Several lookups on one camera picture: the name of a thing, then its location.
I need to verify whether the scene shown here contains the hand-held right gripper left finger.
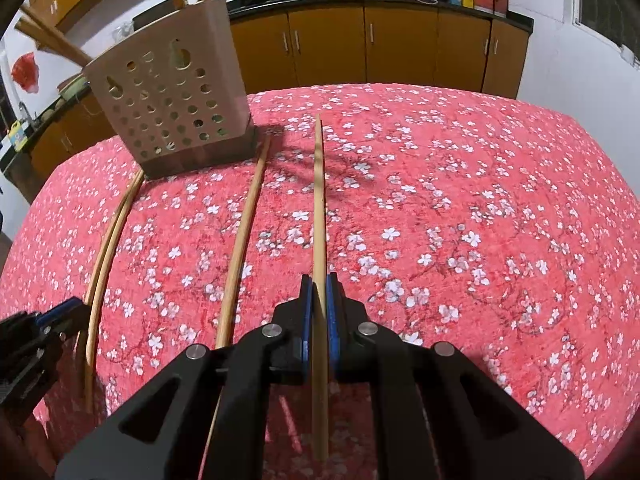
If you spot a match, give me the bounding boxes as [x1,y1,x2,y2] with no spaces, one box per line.
[55,275,313,480]

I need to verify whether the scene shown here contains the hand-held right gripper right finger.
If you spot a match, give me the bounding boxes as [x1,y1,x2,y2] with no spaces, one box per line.
[326,272,586,480]

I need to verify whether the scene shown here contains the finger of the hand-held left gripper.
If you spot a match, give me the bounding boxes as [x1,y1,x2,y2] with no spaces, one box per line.
[35,297,94,337]

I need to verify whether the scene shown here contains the beige perforated chopstick holder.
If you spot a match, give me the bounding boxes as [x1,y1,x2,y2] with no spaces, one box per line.
[82,0,258,181]

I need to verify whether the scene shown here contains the red floral tablecloth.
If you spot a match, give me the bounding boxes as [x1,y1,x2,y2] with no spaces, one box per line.
[0,82,640,480]

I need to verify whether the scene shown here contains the yellow detergent bottle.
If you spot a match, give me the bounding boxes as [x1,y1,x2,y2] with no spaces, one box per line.
[6,120,28,152]

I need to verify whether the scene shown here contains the green basin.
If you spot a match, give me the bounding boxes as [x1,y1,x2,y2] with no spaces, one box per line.
[57,75,91,103]

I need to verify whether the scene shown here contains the red plastic bag on hook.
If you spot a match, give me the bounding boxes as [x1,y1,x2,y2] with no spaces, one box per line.
[11,51,40,93]

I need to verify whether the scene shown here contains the wooden lower kitchen cabinets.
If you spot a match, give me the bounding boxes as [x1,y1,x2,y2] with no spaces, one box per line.
[27,0,531,178]

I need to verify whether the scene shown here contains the black kitchen countertop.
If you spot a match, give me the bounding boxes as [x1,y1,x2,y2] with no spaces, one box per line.
[0,0,535,171]

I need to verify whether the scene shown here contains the large barred window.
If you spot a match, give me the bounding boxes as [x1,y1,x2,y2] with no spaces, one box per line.
[575,0,640,68]

